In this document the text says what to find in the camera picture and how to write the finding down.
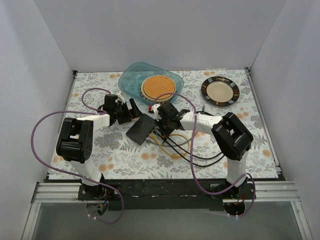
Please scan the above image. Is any black network switch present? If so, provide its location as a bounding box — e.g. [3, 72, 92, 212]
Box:
[126, 114, 156, 145]

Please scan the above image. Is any yellow ethernet cable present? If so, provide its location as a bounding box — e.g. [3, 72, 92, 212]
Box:
[148, 133, 191, 158]

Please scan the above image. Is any grey ethernet cable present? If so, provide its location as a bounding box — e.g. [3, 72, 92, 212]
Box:
[147, 104, 207, 146]

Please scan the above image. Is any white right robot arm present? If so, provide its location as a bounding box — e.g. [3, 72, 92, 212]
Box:
[148, 102, 254, 199]

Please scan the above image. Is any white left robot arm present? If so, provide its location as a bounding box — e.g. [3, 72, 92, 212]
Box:
[56, 94, 143, 200]

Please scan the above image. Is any striped cream bowl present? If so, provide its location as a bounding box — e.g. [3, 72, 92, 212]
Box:
[141, 81, 176, 103]

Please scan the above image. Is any orange woven coaster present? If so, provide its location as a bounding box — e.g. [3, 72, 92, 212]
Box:
[141, 75, 176, 100]

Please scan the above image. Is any teal plastic container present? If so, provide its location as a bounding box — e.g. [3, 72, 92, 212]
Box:
[118, 62, 184, 105]

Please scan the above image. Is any dark rimmed ceramic plate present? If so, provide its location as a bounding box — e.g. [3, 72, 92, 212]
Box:
[201, 76, 240, 107]

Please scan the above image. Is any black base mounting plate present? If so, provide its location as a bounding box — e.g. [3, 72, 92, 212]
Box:
[78, 177, 257, 212]

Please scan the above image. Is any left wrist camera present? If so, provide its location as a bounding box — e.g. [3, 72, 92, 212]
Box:
[115, 91, 126, 104]

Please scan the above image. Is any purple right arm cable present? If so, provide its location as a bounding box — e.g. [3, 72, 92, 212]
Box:
[149, 92, 257, 218]

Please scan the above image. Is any aluminium frame rail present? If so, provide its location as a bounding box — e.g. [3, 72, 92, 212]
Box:
[22, 181, 312, 240]

